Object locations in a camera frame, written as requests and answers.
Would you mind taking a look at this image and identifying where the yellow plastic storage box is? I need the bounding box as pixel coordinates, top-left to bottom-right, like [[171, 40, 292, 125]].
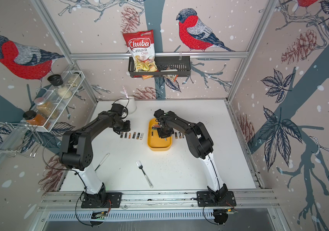
[[147, 118, 173, 152]]

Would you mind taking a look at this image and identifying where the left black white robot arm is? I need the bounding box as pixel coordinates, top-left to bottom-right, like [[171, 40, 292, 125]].
[[59, 111, 130, 208]]

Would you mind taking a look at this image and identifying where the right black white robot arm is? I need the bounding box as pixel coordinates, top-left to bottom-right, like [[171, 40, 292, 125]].
[[154, 109, 229, 206]]

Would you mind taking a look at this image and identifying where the white ceramic cup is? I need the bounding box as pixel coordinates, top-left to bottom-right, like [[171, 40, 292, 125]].
[[119, 96, 136, 114]]

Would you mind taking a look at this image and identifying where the silver metal fork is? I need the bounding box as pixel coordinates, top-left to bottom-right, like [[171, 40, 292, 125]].
[[136, 161, 153, 188]]

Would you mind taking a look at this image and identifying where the small clear spice jar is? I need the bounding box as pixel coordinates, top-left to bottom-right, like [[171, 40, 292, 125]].
[[67, 72, 81, 88]]

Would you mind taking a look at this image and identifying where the silver lid spice jar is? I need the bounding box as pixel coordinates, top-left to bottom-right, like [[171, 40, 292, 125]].
[[34, 97, 59, 119]]

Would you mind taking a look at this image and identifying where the clear acrylic spice rack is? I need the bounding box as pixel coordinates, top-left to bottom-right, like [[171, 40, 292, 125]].
[[20, 70, 85, 132]]

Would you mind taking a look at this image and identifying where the red cassava chips bag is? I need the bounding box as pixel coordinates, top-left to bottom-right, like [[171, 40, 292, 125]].
[[123, 30, 158, 80]]

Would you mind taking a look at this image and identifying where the red spice jar black lid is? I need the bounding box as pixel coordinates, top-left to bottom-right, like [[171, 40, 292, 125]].
[[23, 110, 50, 128]]

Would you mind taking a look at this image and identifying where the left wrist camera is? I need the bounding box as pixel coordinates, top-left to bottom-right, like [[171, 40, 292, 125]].
[[110, 104, 127, 117]]

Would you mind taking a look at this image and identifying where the silver spoon white handle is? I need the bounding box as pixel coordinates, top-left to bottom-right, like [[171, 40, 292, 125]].
[[95, 153, 110, 171]]

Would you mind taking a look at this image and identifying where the black wall basket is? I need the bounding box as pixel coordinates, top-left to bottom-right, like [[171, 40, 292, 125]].
[[128, 56, 191, 78]]

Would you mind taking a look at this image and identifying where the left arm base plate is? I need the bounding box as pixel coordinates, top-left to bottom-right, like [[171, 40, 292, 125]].
[[81, 192, 123, 208]]

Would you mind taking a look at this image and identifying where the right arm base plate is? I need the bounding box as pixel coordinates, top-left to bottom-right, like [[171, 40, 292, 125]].
[[196, 191, 237, 207]]

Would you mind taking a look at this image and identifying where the wire rack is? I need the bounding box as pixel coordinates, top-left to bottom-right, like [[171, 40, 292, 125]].
[[0, 122, 43, 158]]

